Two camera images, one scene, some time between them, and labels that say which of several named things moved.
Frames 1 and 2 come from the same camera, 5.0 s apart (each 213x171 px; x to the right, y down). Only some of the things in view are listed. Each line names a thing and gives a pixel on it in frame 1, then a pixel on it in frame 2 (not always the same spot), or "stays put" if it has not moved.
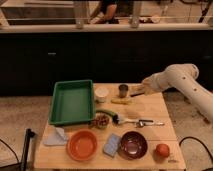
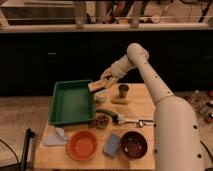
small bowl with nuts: (101, 120) stays put
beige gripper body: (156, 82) -> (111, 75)
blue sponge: (111, 145) stays put
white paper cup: (101, 94) stays put
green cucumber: (108, 112) stays put
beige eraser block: (136, 88) -> (96, 85)
